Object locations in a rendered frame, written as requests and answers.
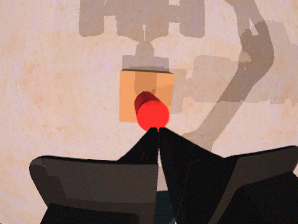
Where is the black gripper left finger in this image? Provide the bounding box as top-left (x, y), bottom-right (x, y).
top-left (29, 128), bottom-right (160, 224)

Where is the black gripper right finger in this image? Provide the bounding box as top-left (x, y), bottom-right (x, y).
top-left (158, 128), bottom-right (298, 224)

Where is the orange wooden block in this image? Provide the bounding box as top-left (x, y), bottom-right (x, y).
top-left (120, 69), bottom-right (176, 123)

